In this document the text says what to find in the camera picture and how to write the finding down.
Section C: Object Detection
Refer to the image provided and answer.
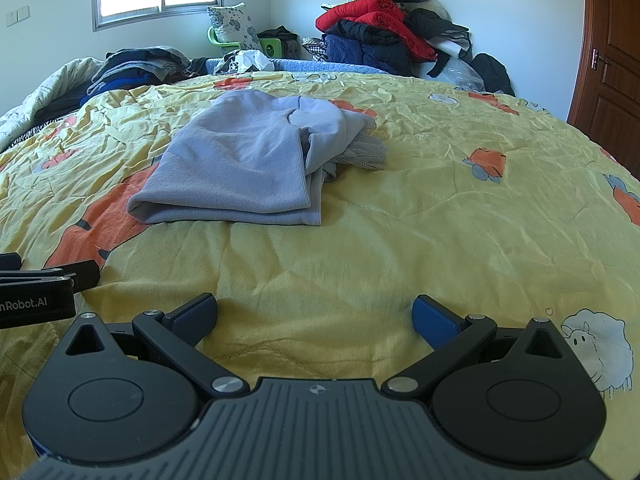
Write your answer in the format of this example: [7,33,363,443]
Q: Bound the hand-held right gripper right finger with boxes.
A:
[382,294,576,403]

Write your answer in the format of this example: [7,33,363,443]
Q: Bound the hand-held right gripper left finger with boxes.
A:
[65,292,251,403]

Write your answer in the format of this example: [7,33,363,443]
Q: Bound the grey long-sleeve shirt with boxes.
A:
[127,91,388,226]

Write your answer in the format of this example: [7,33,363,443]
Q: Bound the stack of folded dark clothes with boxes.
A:
[87,46,193,96]

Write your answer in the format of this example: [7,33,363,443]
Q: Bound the yellow printed blanket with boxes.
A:
[0,71,640,480]

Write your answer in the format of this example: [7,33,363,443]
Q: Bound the zebra striped cloth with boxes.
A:
[20,122,61,143]

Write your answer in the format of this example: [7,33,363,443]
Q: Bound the white quilted comforter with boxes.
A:
[0,56,108,153]

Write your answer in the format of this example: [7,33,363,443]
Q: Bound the clear plastic bag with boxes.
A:
[440,57,486,92]

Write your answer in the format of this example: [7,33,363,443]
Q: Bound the black backpack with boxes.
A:
[470,53,516,96]

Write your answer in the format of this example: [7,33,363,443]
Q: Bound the white plastic bag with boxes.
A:
[216,50,273,75]

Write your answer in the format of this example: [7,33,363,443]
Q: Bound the navy jacket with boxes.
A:
[322,34,418,77]

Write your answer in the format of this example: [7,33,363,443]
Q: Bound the green plastic chair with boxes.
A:
[207,25,281,61]

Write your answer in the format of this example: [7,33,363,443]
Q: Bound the wooden door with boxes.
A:
[567,0,640,181]

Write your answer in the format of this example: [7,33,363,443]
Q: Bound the black and white garments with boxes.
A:
[405,0,473,78]

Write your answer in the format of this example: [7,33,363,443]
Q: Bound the black bag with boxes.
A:
[257,26,299,58]

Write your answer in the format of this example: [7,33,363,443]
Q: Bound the houndstooth cloth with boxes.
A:
[301,37,328,63]

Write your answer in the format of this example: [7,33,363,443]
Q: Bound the floral pillow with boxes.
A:
[206,2,263,53]

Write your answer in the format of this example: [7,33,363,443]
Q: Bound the black puffer jacket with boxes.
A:
[336,17,416,47]

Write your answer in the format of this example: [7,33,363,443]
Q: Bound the red jacket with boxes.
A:
[315,0,438,63]

